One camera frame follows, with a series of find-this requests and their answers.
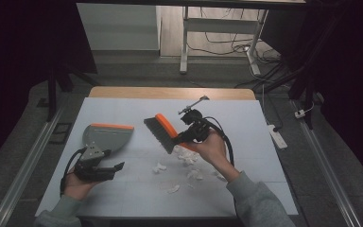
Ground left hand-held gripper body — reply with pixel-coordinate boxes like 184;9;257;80
73;144;114;183

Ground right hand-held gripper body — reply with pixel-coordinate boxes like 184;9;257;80
177;95;211;143

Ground grey dustpan with orange edge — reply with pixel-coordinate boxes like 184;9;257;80
82;122;135;153

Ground orange brush with black bristles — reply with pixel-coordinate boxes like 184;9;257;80
143;113;200;155

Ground person's left hand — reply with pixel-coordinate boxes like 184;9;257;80
62;167;100;201

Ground person's right hand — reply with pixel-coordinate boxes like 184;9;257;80
191;129;241;183

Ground white gridded table mat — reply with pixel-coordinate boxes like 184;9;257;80
35;96;299;218

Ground scattered white paper scraps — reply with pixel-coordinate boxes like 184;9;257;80
152;145;229;195

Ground white power strip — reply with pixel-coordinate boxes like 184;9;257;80
267;124;288;150

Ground black metal stand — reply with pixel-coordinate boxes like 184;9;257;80
45;62;102;123
264;18;332;131

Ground white cabinet panel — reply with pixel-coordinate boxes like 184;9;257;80
76;3;162;52

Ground left hand-held gripper black cable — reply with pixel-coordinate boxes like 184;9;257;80
60;147;87;197

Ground hand-held gripper black cable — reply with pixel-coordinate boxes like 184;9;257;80
205;115;236;167
60;147;87;197

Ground right hand-held gripper black cable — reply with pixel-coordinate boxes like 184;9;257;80
205;115;236;167

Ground black rectangular floor bracket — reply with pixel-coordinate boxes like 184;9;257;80
48;122;73;145

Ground aluminium floor rail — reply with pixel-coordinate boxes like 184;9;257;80
0;106;66;227
291;99;363;227

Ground tangle of black floor cables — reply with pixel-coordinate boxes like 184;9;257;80
187;6;286;90

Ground white metal desk frame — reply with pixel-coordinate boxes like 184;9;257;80
179;6;269;76

